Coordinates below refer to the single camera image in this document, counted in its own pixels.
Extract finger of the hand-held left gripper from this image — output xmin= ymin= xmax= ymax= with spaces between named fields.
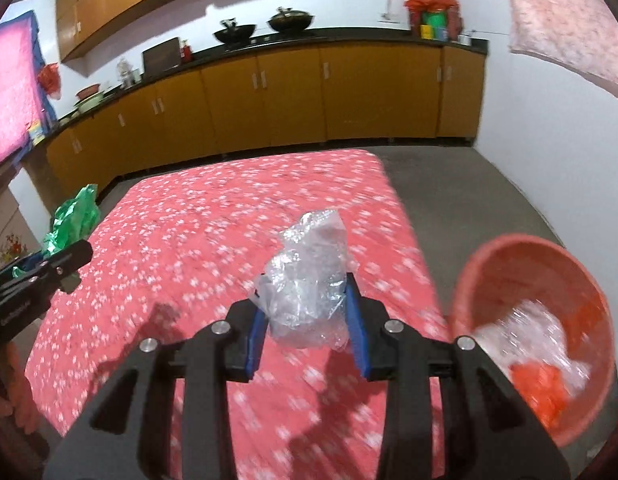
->
xmin=13 ymin=254 xmax=80 ymax=294
xmin=40 ymin=240 xmax=94 ymax=277

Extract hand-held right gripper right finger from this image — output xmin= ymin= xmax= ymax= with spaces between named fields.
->
xmin=344 ymin=272 xmax=573 ymax=480

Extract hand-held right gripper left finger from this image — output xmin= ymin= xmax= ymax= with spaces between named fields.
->
xmin=43 ymin=300 xmax=268 ymax=480

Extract green foil wrapper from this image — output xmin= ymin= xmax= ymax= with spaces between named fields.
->
xmin=41 ymin=184 xmax=100 ymax=261

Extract clear plastic bag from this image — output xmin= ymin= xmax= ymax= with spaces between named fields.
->
xmin=249 ymin=208 xmax=351 ymax=352

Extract orange plastic basket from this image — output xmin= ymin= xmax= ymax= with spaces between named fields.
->
xmin=448 ymin=232 xmax=617 ymax=448

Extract white cabinet with flower sticker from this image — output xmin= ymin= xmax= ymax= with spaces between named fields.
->
xmin=0 ymin=160 xmax=52 ymax=281

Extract pink floral tablecloth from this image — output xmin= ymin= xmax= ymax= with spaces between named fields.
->
xmin=25 ymin=147 xmax=452 ymax=480

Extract stacked basins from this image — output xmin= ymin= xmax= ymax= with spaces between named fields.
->
xmin=74 ymin=84 xmax=120 ymax=114

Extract hanging red plastic bag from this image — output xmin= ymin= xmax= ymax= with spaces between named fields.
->
xmin=37 ymin=62 xmax=61 ymax=96

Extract dark cutting board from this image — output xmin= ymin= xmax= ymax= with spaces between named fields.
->
xmin=142 ymin=37 xmax=183 ymax=77

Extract wooden lower kitchen cabinets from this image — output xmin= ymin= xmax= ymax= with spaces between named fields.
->
xmin=21 ymin=42 xmax=489 ymax=201

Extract dark kitchen countertop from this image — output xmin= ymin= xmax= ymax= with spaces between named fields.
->
xmin=31 ymin=27 xmax=490 ymax=146

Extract black wok with lid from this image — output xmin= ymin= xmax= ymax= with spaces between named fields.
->
xmin=266 ymin=6 xmax=316 ymax=34

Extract orange bag on boxes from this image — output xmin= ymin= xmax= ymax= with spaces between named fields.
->
xmin=404 ymin=0 xmax=463 ymax=41

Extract pink floral hanging cloth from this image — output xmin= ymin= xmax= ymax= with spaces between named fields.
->
xmin=502 ymin=0 xmax=618 ymax=94

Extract pink wall blanket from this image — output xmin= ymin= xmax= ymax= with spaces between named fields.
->
xmin=0 ymin=10 xmax=57 ymax=173

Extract wooden wall cabinets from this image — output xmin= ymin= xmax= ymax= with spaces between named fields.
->
xmin=55 ymin=0 xmax=207 ymax=62

